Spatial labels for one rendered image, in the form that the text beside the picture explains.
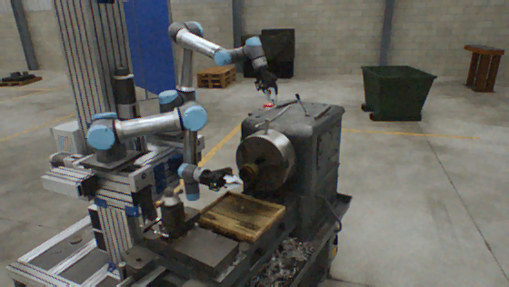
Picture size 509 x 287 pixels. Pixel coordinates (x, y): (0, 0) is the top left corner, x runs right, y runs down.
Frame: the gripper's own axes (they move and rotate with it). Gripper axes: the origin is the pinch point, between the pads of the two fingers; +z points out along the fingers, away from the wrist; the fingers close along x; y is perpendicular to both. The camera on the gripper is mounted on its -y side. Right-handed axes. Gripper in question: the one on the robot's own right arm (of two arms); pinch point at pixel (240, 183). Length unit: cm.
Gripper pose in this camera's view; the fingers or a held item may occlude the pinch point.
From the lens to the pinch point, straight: 155.9
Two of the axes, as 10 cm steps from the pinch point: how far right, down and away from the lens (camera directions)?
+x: -0.4, -9.3, -3.7
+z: 8.4, 1.6, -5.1
